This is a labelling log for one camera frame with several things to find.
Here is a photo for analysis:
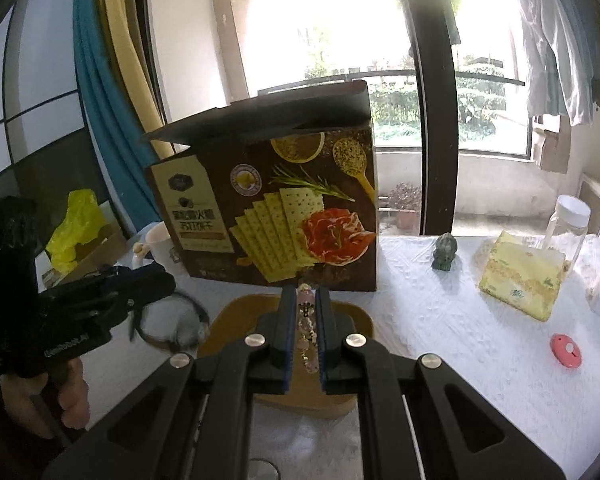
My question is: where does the pink beaded bracelet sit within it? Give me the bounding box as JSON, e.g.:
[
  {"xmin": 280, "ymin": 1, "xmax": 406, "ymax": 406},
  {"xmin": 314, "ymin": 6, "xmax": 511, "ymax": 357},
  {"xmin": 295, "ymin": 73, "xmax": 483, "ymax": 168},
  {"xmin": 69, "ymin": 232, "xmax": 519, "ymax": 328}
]
[{"xmin": 294, "ymin": 282, "xmax": 323, "ymax": 375}]

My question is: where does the black window frame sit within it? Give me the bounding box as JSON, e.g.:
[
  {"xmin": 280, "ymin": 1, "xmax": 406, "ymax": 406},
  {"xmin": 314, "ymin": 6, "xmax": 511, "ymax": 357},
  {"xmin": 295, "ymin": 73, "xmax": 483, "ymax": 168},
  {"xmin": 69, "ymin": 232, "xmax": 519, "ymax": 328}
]
[{"xmin": 402, "ymin": 0, "xmax": 460, "ymax": 235}]

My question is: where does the teal curtain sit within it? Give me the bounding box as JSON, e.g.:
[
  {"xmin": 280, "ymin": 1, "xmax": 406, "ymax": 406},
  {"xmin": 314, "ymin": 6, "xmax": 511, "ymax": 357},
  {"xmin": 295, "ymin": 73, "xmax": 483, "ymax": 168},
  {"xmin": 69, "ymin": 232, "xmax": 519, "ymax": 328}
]
[{"xmin": 73, "ymin": 0, "xmax": 160, "ymax": 230}]

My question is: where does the hanging light blue shirt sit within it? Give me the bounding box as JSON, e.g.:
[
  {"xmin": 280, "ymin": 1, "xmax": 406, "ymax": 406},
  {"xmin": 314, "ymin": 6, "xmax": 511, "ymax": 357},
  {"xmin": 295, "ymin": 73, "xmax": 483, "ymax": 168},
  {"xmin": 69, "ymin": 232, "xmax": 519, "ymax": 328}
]
[{"xmin": 518, "ymin": 0, "xmax": 597, "ymax": 126}]

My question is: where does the brown cracker box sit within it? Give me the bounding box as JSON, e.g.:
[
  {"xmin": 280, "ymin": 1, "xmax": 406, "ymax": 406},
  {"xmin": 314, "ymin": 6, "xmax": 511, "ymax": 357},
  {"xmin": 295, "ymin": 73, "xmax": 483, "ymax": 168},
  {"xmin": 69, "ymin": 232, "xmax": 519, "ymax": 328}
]
[{"xmin": 147, "ymin": 80, "xmax": 379, "ymax": 292}]

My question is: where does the person's left hand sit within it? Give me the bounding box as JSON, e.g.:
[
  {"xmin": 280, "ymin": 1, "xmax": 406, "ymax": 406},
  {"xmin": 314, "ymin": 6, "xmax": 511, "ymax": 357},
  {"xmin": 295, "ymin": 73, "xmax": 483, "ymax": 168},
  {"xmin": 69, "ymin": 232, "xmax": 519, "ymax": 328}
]
[{"xmin": 0, "ymin": 358, "xmax": 91, "ymax": 439}]

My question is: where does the small grey-green figurine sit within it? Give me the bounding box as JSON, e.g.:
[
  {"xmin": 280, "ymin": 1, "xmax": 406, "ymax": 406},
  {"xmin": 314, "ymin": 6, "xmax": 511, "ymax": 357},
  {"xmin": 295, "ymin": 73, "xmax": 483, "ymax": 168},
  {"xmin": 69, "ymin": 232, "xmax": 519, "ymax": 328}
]
[{"xmin": 431, "ymin": 233, "xmax": 457, "ymax": 272}]

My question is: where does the small red round object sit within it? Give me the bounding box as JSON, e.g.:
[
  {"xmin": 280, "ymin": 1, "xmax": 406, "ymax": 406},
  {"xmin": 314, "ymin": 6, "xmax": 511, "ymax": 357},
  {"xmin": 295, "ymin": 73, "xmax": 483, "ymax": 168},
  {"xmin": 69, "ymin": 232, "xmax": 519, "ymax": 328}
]
[{"xmin": 550, "ymin": 334, "xmax": 582, "ymax": 370}]

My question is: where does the white ceramic mug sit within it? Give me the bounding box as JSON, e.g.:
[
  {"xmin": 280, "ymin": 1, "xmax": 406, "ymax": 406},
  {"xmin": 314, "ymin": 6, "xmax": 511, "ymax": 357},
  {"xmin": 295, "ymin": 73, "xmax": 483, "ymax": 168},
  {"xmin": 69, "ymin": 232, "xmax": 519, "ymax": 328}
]
[{"xmin": 130, "ymin": 221, "xmax": 182, "ymax": 276}]

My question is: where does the brown cardboard box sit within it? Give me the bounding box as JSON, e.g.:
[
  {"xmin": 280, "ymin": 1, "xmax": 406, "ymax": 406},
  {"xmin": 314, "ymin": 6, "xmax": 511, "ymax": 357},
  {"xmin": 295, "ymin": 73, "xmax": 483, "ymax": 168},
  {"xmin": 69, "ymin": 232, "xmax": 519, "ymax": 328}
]
[{"xmin": 42, "ymin": 222, "xmax": 126, "ymax": 289}]

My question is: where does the kraft paper bowl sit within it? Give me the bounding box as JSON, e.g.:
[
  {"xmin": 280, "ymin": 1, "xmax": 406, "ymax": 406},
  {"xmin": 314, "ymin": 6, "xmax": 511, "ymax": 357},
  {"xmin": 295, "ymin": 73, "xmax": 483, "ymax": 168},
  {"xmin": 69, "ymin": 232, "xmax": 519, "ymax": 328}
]
[{"xmin": 197, "ymin": 292, "xmax": 375, "ymax": 420}]

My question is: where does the clear jar white lid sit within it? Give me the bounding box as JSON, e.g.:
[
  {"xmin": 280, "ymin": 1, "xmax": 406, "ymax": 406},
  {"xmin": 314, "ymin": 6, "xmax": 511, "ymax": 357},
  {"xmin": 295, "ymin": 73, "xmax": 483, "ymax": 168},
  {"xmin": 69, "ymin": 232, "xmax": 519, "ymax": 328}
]
[{"xmin": 541, "ymin": 194, "xmax": 591, "ymax": 272}]

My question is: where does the yellow curtain left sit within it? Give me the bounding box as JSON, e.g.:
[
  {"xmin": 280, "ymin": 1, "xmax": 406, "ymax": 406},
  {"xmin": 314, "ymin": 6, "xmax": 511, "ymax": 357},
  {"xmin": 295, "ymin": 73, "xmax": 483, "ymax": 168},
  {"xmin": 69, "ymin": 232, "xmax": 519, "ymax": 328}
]
[{"xmin": 102, "ymin": 0, "xmax": 164, "ymax": 133}]

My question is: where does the black leather strap watch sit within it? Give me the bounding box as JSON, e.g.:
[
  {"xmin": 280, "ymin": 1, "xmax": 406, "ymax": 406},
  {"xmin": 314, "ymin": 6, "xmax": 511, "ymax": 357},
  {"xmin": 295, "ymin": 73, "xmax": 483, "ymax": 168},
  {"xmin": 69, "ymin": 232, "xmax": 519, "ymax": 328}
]
[{"xmin": 129, "ymin": 290, "xmax": 211, "ymax": 354}]

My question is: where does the yellow plastic bag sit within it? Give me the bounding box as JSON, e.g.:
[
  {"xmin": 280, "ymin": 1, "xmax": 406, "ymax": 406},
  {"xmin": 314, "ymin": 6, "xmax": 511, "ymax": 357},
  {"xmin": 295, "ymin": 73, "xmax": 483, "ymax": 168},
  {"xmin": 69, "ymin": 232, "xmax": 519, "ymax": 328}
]
[{"xmin": 46, "ymin": 188, "xmax": 108, "ymax": 274}]

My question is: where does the potted plant on balcony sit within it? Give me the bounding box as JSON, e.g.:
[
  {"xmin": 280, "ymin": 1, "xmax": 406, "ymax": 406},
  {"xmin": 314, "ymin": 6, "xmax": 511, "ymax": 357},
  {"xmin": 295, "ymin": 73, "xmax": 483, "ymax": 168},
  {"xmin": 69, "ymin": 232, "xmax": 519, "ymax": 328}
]
[{"xmin": 388, "ymin": 183, "xmax": 422, "ymax": 235}]

